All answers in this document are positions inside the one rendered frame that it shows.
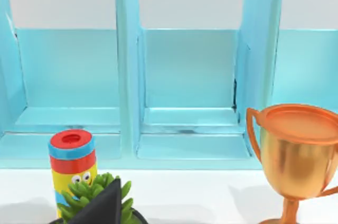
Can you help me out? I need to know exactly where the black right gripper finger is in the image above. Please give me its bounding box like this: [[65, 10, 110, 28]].
[[68, 178, 122, 224]]

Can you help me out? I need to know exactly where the green succulent in black pot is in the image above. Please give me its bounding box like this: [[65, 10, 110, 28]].
[[48, 172, 149, 224]]

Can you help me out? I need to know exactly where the red yellow blue can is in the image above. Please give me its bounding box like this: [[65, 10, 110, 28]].
[[48, 129, 99, 219]]

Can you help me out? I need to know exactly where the light blue rack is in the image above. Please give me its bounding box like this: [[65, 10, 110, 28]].
[[0, 0, 338, 171]]

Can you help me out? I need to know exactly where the copper gold trophy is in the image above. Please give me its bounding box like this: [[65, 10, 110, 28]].
[[246, 104, 338, 224]]

